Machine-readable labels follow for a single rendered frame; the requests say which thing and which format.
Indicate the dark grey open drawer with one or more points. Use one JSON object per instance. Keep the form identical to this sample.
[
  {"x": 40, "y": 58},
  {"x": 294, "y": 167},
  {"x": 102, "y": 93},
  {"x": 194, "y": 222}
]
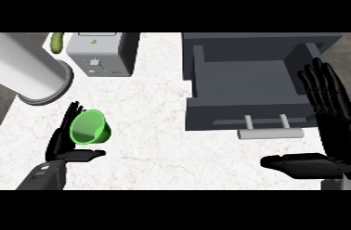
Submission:
[{"x": 246, "y": 94}]

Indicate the white cylinder with grey rim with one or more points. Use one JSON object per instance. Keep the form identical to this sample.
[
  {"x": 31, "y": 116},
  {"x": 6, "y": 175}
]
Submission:
[{"x": 31, "y": 66}]

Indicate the green cucumber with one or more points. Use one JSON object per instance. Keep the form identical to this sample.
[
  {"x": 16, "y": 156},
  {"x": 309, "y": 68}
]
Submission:
[{"x": 56, "y": 42}]

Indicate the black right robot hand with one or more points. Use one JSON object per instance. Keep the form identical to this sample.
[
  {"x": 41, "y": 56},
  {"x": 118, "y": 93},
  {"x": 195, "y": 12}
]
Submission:
[{"x": 328, "y": 116}]

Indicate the grey box appliance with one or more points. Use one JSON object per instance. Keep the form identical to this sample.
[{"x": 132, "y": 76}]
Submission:
[{"x": 97, "y": 54}]

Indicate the green cup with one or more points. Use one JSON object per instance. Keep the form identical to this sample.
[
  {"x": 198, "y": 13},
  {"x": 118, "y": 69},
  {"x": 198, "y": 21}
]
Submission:
[{"x": 90, "y": 128}]

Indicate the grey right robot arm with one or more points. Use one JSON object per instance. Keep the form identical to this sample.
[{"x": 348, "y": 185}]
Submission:
[{"x": 334, "y": 183}]

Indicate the dark grey cabinet body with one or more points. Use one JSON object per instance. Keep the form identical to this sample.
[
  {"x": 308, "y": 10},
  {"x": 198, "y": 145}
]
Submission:
[{"x": 254, "y": 45}]

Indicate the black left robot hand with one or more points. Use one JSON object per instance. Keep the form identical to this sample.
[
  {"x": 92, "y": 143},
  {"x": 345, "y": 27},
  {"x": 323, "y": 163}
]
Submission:
[{"x": 60, "y": 144}]

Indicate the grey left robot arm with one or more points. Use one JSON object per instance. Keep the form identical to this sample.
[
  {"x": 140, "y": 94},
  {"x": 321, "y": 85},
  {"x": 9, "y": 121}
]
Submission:
[{"x": 43, "y": 176}]

